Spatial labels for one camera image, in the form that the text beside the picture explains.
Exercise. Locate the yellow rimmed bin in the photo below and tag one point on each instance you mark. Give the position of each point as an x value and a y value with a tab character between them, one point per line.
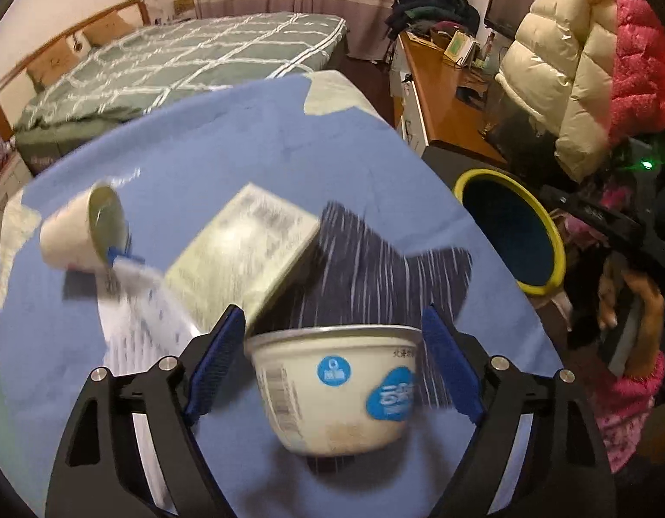
510	232

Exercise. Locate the blue star blanket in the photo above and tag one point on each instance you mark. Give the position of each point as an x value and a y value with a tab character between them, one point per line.
203	162

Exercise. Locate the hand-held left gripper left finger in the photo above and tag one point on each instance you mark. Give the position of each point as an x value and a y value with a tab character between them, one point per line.
216	367

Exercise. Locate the wooden bed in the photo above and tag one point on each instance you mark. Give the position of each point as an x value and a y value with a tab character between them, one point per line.
3	118

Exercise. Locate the pile of dark clothes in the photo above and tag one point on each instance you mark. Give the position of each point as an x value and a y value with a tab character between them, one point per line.
429	8

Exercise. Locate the cream down jacket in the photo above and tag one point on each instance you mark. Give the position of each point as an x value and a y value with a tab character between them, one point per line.
553	65

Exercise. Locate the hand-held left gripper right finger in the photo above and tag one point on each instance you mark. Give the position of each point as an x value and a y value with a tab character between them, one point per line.
451	367

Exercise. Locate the long white cardboard box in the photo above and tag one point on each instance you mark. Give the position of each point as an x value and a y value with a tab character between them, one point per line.
240	248

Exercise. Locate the red dotted down jacket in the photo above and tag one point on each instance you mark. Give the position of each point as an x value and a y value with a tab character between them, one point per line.
645	65

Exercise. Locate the white yogurt cup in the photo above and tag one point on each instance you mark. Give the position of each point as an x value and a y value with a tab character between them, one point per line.
337	388

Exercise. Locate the white paper cup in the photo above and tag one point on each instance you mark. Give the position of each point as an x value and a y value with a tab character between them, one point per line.
68	237

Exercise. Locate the green white box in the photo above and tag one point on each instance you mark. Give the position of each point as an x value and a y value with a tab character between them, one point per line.
459	46

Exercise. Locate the tan bedside basket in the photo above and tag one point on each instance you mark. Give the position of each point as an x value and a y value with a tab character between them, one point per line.
184	4

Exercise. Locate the person's right hand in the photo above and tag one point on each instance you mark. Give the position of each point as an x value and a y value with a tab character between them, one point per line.
653	329

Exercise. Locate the wooden desk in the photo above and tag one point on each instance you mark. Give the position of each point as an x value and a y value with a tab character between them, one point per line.
445	97

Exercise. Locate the pink floral garment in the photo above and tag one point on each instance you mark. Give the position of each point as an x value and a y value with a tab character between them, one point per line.
591	221

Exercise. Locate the green plaid duvet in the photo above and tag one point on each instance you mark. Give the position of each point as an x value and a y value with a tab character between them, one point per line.
176	65

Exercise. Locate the white printed pillow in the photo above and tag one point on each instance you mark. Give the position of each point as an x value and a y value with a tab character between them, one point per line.
79	43

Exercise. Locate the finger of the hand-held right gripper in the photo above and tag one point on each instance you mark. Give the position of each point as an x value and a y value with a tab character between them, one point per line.
564	197

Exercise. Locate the person's right forearm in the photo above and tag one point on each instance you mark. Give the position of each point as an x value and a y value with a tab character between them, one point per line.
629	415

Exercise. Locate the brown pillow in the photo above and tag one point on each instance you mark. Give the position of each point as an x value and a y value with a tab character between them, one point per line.
108	27
52	62

